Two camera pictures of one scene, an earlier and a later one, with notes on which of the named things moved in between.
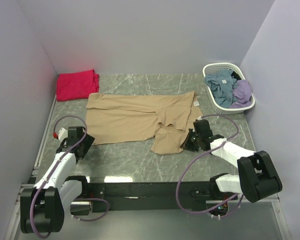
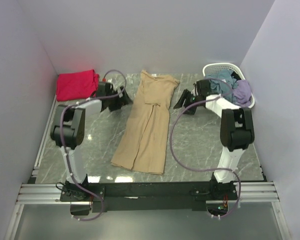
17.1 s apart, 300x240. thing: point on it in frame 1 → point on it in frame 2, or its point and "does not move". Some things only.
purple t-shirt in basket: [242, 94] does not move
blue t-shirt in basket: [221, 84] does not move
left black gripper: [88, 141] → [124, 100]
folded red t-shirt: [77, 86] does not move
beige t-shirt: [169, 117] → [142, 146]
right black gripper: [186, 144] → [186, 95]
